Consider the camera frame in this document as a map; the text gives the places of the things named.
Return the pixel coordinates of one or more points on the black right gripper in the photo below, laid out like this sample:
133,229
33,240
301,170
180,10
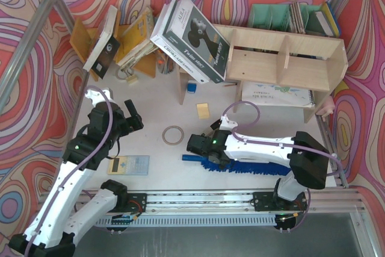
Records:
193,144

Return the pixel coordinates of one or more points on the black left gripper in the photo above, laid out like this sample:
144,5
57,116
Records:
132,121

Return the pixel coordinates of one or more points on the blue fluffy duster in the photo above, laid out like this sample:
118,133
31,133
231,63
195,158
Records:
240,167

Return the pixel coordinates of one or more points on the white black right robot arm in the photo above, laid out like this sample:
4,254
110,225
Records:
299,162

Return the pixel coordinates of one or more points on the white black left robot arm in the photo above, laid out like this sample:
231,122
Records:
55,231

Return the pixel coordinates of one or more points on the light wooden bookshelf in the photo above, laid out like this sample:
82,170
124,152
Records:
315,63

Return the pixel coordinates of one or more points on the yellow sticky note pad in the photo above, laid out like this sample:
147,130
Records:
203,111

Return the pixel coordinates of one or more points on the brass padlock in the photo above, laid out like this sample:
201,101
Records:
126,75

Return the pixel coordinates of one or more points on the blue yellow calculator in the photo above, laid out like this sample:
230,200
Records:
132,165

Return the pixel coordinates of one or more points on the blue stamp block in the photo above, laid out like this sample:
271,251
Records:
191,87

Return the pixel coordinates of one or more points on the white spiral notebook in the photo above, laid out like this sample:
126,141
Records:
275,95

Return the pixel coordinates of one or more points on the pencil holder with pens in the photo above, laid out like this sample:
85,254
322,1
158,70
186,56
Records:
164,63

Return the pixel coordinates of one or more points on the white book black cover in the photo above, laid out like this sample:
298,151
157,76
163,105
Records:
104,45

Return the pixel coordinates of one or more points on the yellow worn book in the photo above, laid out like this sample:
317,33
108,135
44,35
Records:
135,41

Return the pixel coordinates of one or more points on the pink pig figure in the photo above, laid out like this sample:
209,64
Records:
327,108

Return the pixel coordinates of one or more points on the green desk organizer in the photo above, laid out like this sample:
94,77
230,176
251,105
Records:
278,17

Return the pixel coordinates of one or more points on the blue yellow book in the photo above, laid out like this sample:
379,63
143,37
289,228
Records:
327,16

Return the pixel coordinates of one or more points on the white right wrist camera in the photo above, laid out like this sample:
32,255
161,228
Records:
226,124

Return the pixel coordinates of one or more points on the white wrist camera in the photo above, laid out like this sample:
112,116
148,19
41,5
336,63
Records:
96,97
226,124

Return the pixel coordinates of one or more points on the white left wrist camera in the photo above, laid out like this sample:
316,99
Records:
96,97

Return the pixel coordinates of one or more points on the aluminium mounting rail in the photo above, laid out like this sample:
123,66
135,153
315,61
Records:
239,201

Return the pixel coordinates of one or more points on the aluminium frame post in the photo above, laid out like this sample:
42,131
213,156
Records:
23,50

